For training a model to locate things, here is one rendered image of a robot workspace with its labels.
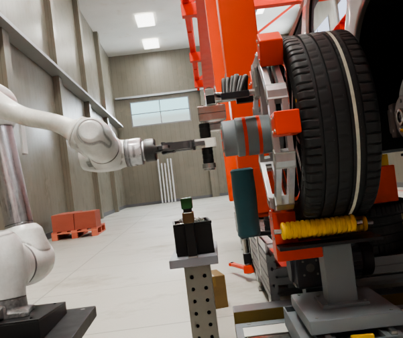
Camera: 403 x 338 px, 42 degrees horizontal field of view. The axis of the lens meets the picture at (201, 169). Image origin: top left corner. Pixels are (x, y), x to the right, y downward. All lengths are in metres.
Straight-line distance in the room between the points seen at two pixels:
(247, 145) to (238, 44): 0.69
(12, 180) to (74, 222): 7.42
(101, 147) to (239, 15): 1.12
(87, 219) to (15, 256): 7.56
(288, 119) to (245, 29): 0.93
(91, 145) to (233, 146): 0.54
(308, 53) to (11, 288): 1.18
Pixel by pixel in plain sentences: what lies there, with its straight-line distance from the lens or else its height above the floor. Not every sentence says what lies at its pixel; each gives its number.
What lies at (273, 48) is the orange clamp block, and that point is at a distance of 1.71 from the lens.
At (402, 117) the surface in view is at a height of 0.85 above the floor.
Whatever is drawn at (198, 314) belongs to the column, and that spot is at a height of 0.21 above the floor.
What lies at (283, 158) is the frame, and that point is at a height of 0.75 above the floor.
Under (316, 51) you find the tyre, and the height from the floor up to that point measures 1.07.
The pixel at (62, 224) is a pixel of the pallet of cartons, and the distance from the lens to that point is 9.39.
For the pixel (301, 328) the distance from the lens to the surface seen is 1.96.
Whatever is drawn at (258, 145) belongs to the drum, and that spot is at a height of 0.81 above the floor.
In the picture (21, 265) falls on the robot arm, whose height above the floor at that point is 0.51.
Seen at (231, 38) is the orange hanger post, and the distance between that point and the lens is 2.38.
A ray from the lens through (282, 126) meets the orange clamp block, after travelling 1.53.
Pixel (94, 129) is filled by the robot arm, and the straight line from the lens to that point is 1.51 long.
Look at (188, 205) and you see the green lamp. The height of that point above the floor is 0.63.
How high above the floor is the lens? 0.71
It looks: 1 degrees up
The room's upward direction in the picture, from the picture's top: 7 degrees counter-clockwise
